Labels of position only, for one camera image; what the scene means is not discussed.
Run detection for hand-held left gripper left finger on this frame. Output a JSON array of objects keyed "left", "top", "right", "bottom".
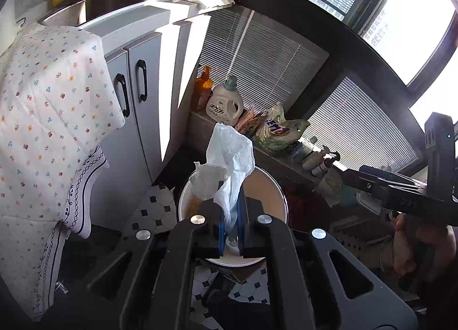
[{"left": 88, "top": 198, "right": 231, "bottom": 330}]

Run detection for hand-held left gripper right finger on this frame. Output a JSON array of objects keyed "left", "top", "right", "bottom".
[{"left": 236, "top": 187, "right": 419, "bottom": 330}]

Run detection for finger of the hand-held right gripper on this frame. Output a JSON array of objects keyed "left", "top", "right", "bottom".
[
  {"left": 341, "top": 168, "right": 426, "bottom": 197},
  {"left": 359, "top": 165, "right": 426, "bottom": 187}
]

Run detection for round white trash bin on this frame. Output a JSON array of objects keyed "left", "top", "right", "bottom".
[{"left": 176, "top": 166, "right": 289, "bottom": 269}]

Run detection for white tissue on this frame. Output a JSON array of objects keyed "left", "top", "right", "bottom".
[{"left": 189, "top": 161, "right": 228, "bottom": 209}]

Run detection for white plastic bag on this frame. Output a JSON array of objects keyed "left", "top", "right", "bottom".
[{"left": 206, "top": 123, "right": 256, "bottom": 245}]

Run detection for person's right hand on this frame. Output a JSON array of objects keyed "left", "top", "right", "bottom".
[{"left": 393, "top": 214, "right": 449, "bottom": 282}]

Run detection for white crumpled bag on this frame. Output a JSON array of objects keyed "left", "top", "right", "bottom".
[{"left": 315, "top": 169, "right": 346, "bottom": 207}]

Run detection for small pump bottle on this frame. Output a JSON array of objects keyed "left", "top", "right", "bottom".
[
  {"left": 311, "top": 151, "right": 340, "bottom": 177},
  {"left": 301, "top": 146, "right": 330, "bottom": 171}
]

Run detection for narrow white window blind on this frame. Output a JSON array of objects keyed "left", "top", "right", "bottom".
[{"left": 304, "top": 78, "right": 419, "bottom": 173}]

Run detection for small clear bottle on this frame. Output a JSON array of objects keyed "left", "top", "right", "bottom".
[{"left": 290, "top": 136, "right": 318, "bottom": 162}]

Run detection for detergent refill pouch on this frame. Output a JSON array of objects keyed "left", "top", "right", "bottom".
[{"left": 252, "top": 103, "right": 311, "bottom": 157}]

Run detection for pink packets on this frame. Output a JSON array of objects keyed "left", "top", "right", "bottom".
[{"left": 234, "top": 104, "right": 267, "bottom": 135}]

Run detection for white laundry detergent jug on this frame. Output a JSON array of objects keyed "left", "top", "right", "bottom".
[{"left": 211, "top": 75, "right": 244, "bottom": 127}]

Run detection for orange bottle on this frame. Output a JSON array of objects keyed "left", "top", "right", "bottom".
[{"left": 191, "top": 65, "right": 214, "bottom": 112}]

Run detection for grey sink cabinet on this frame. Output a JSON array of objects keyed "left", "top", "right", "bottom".
[{"left": 77, "top": 4, "right": 212, "bottom": 227}]

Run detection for wide white window blind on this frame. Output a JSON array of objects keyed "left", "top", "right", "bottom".
[{"left": 198, "top": 8, "right": 330, "bottom": 127}]

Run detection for floral white tablecloth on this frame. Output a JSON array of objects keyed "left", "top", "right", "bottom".
[{"left": 0, "top": 22, "right": 127, "bottom": 321}]

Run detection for stainless steel sink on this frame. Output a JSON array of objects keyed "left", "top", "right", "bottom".
[{"left": 37, "top": 0, "right": 179, "bottom": 28}]

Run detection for dark window frame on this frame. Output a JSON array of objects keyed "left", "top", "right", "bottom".
[{"left": 225, "top": 0, "right": 458, "bottom": 180}]

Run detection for black cabinet door handle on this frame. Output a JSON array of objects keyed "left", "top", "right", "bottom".
[
  {"left": 136, "top": 60, "right": 148, "bottom": 103},
  {"left": 114, "top": 73, "right": 131, "bottom": 118}
]

